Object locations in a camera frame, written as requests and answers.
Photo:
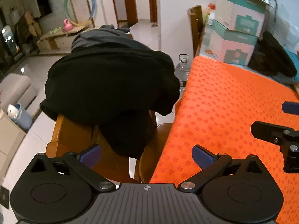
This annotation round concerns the blue and white bin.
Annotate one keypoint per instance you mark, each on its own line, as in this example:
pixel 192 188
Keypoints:
pixel 19 116

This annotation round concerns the orange flower-patterned tablecloth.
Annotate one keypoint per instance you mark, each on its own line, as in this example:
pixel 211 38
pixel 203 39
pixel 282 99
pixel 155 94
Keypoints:
pixel 222 98

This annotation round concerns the teal and pink box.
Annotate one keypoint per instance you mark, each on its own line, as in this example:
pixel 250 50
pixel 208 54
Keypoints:
pixel 229 46
pixel 240 16

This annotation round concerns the teal knitted sweater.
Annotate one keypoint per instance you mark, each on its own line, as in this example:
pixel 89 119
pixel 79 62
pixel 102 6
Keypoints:
pixel 292 56

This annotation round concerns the clear water bottle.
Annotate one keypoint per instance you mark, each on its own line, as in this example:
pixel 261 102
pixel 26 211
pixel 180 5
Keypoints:
pixel 182 71

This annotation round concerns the black wall television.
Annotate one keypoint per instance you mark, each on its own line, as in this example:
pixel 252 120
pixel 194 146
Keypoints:
pixel 44 4

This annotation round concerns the grey garment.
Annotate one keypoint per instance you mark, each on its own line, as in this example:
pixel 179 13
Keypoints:
pixel 93 38

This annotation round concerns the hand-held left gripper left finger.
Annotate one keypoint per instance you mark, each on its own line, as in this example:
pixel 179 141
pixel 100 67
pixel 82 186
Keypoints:
pixel 91 156

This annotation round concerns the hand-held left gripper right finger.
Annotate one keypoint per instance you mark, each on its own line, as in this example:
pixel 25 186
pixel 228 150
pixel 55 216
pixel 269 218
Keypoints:
pixel 202 157

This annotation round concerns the black sweater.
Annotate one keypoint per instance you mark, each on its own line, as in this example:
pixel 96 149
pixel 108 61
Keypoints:
pixel 105 86

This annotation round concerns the wooden chair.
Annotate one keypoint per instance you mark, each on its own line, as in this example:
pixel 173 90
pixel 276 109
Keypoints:
pixel 70 135
pixel 196 25

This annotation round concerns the low beige cabinet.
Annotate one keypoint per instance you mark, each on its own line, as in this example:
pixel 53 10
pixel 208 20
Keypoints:
pixel 58 39

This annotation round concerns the plush doll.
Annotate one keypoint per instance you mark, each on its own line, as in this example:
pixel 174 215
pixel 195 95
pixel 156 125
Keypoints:
pixel 32 24

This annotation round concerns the white sofa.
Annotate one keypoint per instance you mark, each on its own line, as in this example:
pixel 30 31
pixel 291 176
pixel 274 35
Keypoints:
pixel 16 88

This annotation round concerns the pile of black clothes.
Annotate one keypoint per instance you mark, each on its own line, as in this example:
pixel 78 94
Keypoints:
pixel 271 56

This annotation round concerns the pink kettlebell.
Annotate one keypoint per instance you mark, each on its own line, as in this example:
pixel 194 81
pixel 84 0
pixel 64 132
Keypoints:
pixel 67 26

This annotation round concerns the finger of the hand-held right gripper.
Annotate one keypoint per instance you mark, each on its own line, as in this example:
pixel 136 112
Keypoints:
pixel 264 130
pixel 290 107

